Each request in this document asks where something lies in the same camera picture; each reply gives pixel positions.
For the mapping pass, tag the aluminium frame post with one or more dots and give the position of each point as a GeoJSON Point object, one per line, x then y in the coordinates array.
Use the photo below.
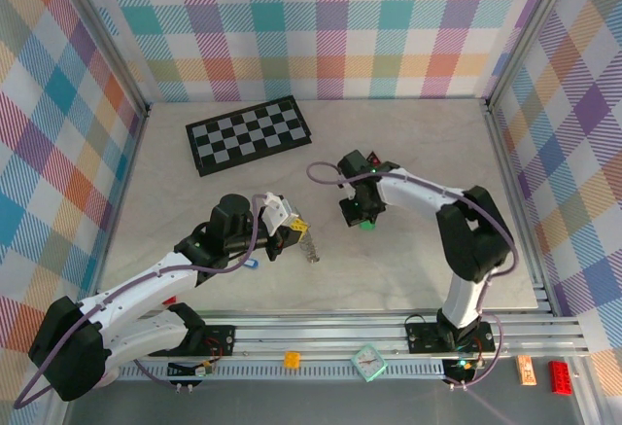
{"type": "Point", "coordinates": [102, 36]}
{"type": "Point", "coordinates": [534, 31]}

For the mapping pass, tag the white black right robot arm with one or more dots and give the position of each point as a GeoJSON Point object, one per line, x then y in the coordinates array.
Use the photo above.
{"type": "Point", "coordinates": [418, 196]}

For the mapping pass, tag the red toy brick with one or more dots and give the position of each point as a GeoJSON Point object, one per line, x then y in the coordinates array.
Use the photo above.
{"type": "Point", "coordinates": [561, 376]}

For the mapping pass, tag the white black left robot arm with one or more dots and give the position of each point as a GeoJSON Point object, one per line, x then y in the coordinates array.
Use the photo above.
{"type": "Point", "coordinates": [146, 279]}

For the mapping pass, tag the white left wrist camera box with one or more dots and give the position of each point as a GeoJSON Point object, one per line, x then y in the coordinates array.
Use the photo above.
{"type": "Point", "coordinates": [274, 211]}

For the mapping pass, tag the small red object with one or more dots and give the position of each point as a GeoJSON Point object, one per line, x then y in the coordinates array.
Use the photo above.
{"type": "Point", "coordinates": [168, 301]}

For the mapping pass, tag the aluminium table side rail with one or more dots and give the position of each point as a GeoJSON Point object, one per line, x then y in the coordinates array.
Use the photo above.
{"type": "Point", "coordinates": [124, 191]}
{"type": "Point", "coordinates": [519, 201]}

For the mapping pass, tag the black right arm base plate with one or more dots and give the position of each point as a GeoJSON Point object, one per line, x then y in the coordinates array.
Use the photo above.
{"type": "Point", "coordinates": [423, 337]}

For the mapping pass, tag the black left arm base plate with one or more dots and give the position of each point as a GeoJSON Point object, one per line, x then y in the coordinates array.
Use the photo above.
{"type": "Point", "coordinates": [218, 337]}

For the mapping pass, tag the yellow toy brick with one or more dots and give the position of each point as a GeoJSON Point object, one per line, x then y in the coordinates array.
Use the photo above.
{"type": "Point", "coordinates": [292, 360]}

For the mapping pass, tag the aluminium mounting rail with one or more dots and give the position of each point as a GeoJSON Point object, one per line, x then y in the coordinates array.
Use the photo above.
{"type": "Point", "coordinates": [316, 337]}

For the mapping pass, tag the teal square clock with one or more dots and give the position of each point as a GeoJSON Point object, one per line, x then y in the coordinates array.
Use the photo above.
{"type": "Point", "coordinates": [368, 362]}

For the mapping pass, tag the black grey chessboard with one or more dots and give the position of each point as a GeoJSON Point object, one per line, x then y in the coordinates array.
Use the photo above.
{"type": "Point", "coordinates": [248, 135]}

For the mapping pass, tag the blue key tag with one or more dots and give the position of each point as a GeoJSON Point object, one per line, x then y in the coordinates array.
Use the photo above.
{"type": "Point", "coordinates": [251, 263]}

